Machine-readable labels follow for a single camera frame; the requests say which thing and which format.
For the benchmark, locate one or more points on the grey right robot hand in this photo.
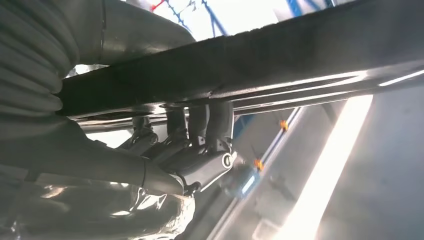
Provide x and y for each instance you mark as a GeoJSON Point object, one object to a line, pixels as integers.
{"type": "Point", "coordinates": [82, 185]}

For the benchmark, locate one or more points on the orange ceiling clip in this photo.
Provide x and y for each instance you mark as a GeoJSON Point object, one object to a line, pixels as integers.
{"type": "Point", "coordinates": [258, 164]}
{"type": "Point", "coordinates": [284, 126]}

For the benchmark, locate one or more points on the ceiling light strip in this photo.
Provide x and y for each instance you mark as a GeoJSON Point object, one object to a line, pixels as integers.
{"type": "Point", "coordinates": [324, 172]}

